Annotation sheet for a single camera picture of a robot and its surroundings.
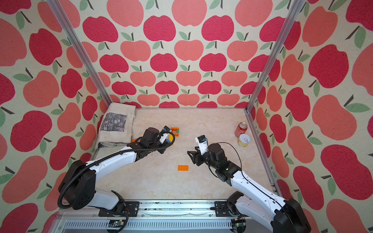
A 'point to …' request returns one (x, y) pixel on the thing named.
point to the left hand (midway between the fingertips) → (168, 143)
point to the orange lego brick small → (185, 168)
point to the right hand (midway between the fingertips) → (192, 152)
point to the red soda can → (241, 129)
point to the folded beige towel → (116, 125)
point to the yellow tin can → (244, 140)
